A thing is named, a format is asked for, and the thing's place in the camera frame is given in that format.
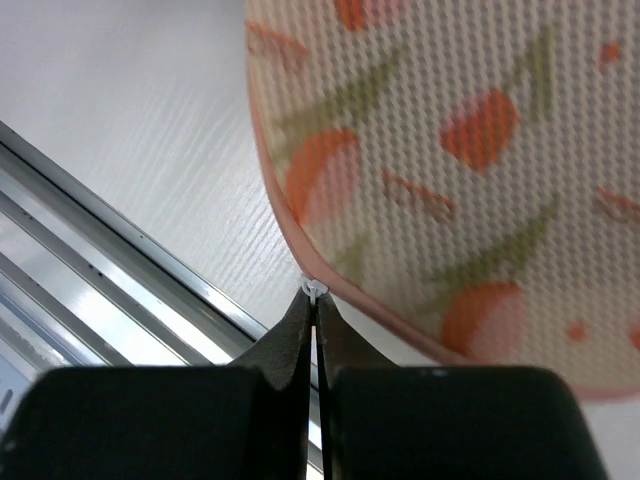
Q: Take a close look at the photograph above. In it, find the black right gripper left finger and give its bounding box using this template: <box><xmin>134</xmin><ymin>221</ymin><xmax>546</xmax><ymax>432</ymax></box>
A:
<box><xmin>1</xmin><ymin>293</ymin><xmax>313</xmax><ymax>479</ymax></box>

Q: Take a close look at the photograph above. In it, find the white zipper pull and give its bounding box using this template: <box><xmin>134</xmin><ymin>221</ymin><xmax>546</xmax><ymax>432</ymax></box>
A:
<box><xmin>301</xmin><ymin>278</ymin><xmax>328</xmax><ymax>306</ymax></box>

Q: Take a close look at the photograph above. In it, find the aluminium front rail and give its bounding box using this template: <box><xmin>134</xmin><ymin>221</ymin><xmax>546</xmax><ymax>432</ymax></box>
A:
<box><xmin>0</xmin><ymin>119</ymin><xmax>321</xmax><ymax>471</ymax></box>

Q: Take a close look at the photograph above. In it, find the floral mesh laundry bag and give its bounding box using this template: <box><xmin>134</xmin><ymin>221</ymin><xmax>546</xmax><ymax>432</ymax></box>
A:
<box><xmin>245</xmin><ymin>1</ymin><xmax>639</xmax><ymax>397</ymax></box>

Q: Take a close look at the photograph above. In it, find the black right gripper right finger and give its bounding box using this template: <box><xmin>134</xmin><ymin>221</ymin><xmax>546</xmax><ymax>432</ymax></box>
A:
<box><xmin>315</xmin><ymin>295</ymin><xmax>607</xmax><ymax>479</ymax></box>

